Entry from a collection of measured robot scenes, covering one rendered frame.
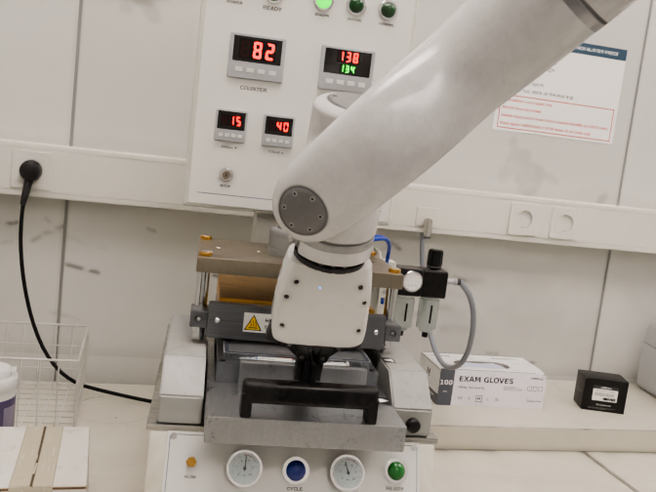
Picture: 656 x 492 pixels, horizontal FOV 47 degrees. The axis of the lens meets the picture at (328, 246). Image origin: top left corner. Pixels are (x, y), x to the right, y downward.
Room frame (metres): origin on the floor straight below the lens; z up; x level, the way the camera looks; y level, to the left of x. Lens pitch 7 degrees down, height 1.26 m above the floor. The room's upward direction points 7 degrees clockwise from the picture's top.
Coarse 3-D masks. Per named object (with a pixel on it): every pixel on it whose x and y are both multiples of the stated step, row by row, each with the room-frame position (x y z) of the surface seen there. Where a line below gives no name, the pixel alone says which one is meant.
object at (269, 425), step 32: (224, 384) 0.86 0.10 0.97; (352, 384) 0.85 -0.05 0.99; (224, 416) 0.76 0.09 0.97; (256, 416) 0.77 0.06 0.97; (288, 416) 0.78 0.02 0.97; (320, 416) 0.79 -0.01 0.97; (352, 416) 0.81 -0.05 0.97; (384, 416) 0.82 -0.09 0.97; (352, 448) 0.78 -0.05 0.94; (384, 448) 0.79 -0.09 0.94
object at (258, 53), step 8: (240, 40) 1.14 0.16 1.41; (248, 40) 1.14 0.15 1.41; (256, 40) 1.14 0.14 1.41; (240, 48) 1.14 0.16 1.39; (248, 48) 1.14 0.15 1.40; (256, 48) 1.14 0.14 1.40; (264, 48) 1.15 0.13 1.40; (272, 48) 1.15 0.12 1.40; (240, 56) 1.14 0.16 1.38; (248, 56) 1.14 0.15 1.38; (256, 56) 1.14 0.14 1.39; (264, 56) 1.15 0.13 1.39; (272, 56) 1.15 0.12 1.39
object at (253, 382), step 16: (256, 384) 0.77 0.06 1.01; (272, 384) 0.77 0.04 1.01; (288, 384) 0.77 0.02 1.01; (304, 384) 0.78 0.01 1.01; (320, 384) 0.78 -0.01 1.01; (336, 384) 0.79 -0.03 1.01; (240, 400) 0.77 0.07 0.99; (256, 400) 0.76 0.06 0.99; (272, 400) 0.77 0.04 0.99; (288, 400) 0.77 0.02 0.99; (304, 400) 0.77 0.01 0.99; (320, 400) 0.78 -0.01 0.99; (336, 400) 0.78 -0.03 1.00; (352, 400) 0.78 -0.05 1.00; (368, 400) 0.78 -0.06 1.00; (240, 416) 0.76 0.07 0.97; (368, 416) 0.79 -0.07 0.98
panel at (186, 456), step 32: (192, 448) 0.81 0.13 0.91; (224, 448) 0.82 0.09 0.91; (256, 448) 0.83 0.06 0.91; (288, 448) 0.83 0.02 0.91; (320, 448) 0.84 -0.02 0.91; (416, 448) 0.86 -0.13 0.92; (192, 480) 0.80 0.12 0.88; (224, 480) 0.81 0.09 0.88; (288, 480) 0.82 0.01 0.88; (320, 480) 0.83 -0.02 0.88; (384, 480) 0.84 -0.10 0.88; (416, 480) 0.85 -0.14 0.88
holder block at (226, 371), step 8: (216, 344) 0.95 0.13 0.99; (216, 352) 0.92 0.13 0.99; (216, 360) 0.90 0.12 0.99; (224, 360) 0.87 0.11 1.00; (232, 360) 0.88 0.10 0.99; (216, 368) 0.87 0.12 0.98; (224, 368) 0.87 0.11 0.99; (232, 368) 0.87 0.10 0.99; (216, 376) 0.87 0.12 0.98; (224, 376) 0.87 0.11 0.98; (232, 376) 0.87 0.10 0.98; (368, 376) 0.90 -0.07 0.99; (376, 376) 0.90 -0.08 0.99; (368, 384) 0.90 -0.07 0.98; (376, 384) 0.90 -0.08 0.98
